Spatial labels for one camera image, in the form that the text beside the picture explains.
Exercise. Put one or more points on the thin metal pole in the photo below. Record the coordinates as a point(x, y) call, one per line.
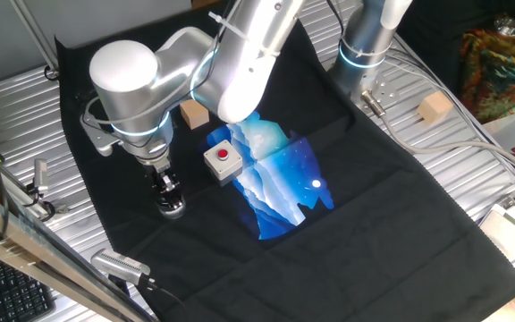
point(35, 33)

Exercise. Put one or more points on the black cloth with blue print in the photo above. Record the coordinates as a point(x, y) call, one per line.
point(374, 246)

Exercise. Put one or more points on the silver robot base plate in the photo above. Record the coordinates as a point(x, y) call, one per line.
point(385, 91)

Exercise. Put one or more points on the colourful patterned fabric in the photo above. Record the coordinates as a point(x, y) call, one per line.
point(503, 76)

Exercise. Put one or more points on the black chair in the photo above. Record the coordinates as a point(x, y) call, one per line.
point(436, 36)

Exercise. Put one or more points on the grey box with red button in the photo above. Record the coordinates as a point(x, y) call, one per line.
point(233, 163)

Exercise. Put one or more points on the clear glass jar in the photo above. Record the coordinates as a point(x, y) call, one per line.
point(171, 210)

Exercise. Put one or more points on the silver faceted ornament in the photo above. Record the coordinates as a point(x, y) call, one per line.
point(507, 26)

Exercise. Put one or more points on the wooden cube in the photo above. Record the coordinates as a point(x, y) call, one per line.
point(434, 109)
point(195, 115)

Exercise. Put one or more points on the aluminium frame beam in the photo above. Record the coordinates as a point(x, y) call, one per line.
point(16, 237)

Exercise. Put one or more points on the white flat device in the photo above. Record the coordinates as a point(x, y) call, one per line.
point(512, 237)

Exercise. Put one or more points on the wrist camera with silver bracket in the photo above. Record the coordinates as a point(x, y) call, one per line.
point(98, 136)

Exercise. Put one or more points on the black keyboard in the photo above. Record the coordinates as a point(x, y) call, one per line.
point(16, 295)

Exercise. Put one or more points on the silver camera on rail clamp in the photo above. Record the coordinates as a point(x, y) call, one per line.
point(40, 172)

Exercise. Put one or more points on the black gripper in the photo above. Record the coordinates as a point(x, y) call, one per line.
point(159, 176)

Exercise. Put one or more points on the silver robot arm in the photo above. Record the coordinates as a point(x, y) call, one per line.
point(150, 89)

